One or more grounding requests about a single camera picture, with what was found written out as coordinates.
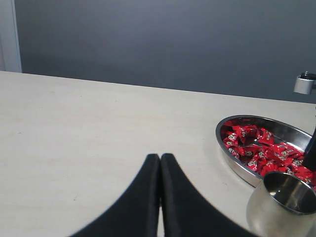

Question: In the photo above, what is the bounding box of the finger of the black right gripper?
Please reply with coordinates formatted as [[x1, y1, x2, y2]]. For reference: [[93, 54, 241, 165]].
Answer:
[[302, 129, 316, 171]]

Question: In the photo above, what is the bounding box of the red wrapped candy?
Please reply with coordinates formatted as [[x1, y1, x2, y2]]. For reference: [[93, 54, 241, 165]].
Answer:
[[238, 144, 263, 158], [232, 125, 258, 144], [256, 127, 275, 146], [272, 142, 304, 159]]

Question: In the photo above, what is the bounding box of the steel cup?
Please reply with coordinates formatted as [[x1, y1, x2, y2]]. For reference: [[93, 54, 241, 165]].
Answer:
[[246, 171, 316, 237]]

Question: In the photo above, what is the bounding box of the round steel plate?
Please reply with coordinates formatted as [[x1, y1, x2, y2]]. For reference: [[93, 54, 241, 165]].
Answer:
[[215, 115, 312, 187]]

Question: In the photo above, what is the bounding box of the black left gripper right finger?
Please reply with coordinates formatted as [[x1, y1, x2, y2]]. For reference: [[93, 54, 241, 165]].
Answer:
[[160, 153, 254, 237]]

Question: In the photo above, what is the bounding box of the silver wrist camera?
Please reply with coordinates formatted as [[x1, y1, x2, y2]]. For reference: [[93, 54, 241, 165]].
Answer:
[[294, 71, 316, 94]]

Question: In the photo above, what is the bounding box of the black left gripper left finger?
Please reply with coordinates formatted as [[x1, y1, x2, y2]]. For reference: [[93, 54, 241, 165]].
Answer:
[[73, 154, 160, 237]]

